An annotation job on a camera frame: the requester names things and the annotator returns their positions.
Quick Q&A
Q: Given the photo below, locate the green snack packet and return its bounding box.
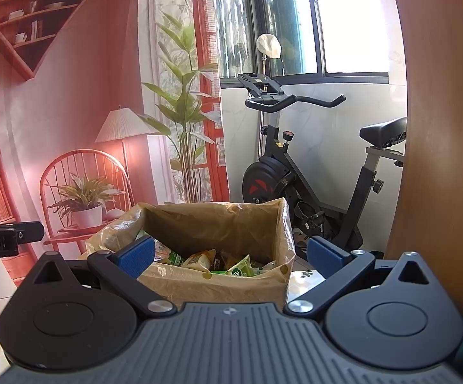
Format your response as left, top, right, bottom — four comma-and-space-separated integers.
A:
225, 253, 257, 278
156, 243, 185, 267

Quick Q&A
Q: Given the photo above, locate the white cloth on pole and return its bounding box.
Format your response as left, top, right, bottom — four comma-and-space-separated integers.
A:
256, 34, 282, 60

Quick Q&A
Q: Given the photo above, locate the window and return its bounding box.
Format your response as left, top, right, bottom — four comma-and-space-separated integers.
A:
211, 0, 391, 85

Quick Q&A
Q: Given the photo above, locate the dark snack packet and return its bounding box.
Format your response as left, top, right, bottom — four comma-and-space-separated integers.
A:
215, 250, 237, 271

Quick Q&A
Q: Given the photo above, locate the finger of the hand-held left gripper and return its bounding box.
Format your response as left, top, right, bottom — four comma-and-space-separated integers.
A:
0, 215, 45, 245

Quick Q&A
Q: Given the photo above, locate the wooden panel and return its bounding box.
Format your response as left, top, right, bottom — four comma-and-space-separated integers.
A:
385, 0, 463, 315

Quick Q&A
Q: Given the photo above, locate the beige plastic-wrapped package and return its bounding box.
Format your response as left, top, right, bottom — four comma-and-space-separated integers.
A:
85, 198, 297, 307

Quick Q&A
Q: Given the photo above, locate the wall poster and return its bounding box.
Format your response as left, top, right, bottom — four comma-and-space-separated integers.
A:
0, 0, 229, 289

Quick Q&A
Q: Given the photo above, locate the beige snack packet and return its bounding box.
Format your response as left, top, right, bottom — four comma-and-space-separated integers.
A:
181, 249, 217, 271

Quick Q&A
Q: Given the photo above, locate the black exercise bike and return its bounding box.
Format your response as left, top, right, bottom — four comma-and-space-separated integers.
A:
237, 72, 409, 256

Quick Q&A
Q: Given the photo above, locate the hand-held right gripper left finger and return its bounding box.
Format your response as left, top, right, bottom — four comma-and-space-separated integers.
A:
22, 235, 179, 317

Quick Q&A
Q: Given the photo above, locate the brown cardboard box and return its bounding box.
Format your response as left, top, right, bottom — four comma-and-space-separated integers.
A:
85, 198, 297, 309

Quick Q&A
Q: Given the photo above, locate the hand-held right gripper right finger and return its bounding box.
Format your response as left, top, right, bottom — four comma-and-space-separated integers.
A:
283, 235, 437, 321

